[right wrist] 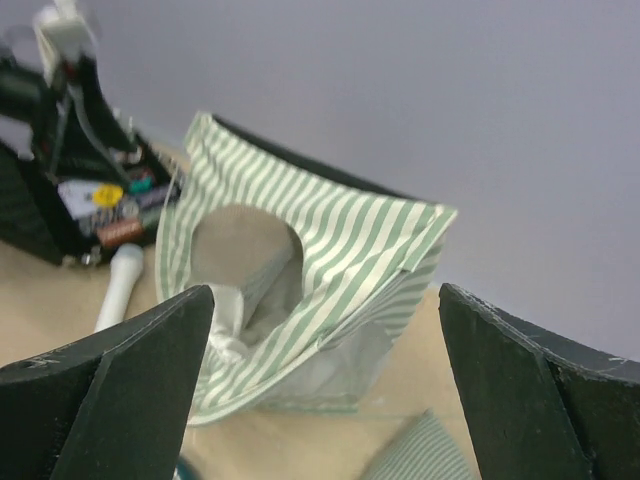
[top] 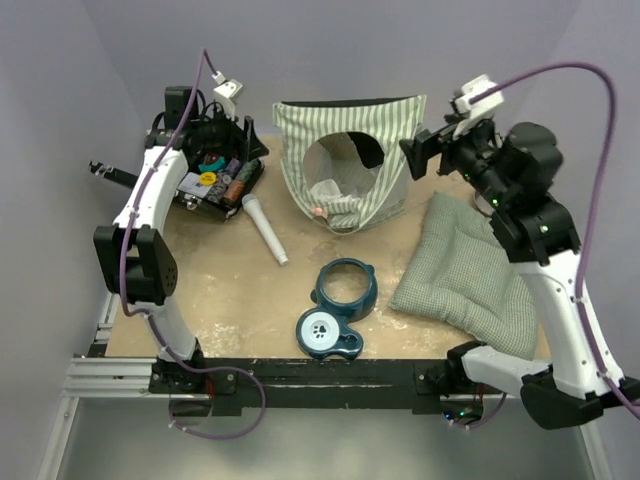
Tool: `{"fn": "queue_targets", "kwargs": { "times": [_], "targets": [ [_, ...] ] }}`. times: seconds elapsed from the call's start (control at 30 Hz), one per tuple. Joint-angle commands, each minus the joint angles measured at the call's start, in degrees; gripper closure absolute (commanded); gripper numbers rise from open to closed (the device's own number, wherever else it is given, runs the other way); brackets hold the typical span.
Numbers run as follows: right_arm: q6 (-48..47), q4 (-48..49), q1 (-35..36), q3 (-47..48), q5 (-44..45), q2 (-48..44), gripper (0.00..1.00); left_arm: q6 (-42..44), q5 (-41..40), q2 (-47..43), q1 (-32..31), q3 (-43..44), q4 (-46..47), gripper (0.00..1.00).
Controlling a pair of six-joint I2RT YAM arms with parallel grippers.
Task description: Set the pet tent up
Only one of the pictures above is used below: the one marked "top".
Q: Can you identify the white toy microphone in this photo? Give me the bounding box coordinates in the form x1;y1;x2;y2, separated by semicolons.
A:
242;194;289;266

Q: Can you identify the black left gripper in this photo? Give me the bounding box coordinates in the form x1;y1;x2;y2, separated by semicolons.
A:
192;100;269;164

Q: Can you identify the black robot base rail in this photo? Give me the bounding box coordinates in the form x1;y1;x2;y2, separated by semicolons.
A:
149;358;476;416

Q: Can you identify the teal dealer button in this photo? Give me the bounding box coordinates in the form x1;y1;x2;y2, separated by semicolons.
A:
198;153;227;173

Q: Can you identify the purple poker chip stack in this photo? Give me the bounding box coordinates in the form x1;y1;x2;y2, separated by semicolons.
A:
225;158;243;178

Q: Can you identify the green checkered pet cushion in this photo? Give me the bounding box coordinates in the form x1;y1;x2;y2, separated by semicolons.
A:
389;193;538;360

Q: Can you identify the red poker chip stack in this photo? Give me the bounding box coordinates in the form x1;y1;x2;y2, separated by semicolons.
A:
222;180;245;205

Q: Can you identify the teal pet bowl stand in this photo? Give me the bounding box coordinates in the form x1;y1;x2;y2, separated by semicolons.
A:
296;257;378;361

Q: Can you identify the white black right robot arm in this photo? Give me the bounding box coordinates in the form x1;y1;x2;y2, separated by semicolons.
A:
399;120;639;430

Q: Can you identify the white playing card deck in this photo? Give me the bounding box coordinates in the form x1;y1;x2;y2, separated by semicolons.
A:
177;173;212;196

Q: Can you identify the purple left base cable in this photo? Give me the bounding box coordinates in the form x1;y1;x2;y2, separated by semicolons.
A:
168;367;267;441

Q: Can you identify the black poker chip case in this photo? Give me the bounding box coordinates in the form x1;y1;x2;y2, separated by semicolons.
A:
87;149;266;225

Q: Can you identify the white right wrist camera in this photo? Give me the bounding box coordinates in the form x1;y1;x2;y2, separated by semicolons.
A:
452;74;504;140

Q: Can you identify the yellow big blind button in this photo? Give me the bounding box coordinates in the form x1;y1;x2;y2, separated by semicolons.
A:
199;172;217;186

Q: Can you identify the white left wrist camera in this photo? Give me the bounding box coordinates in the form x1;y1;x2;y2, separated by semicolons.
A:
212;71;244;121

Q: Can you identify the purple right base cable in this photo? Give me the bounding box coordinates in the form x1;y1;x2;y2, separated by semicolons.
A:
447;392;509;431

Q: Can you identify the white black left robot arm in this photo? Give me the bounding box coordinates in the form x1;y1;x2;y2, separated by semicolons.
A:
90;80;269;392

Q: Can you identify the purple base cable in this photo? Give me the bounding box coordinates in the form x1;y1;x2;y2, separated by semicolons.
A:
168;367;267;441
447;392;509;431

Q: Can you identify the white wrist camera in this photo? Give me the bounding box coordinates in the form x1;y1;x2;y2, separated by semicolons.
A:
452;74;504;140
212;71;244;121

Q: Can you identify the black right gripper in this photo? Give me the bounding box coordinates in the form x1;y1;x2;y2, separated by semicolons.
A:
401;110;514;208

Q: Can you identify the green striped pet tent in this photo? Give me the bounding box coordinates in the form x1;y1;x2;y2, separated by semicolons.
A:
273;95;427;235

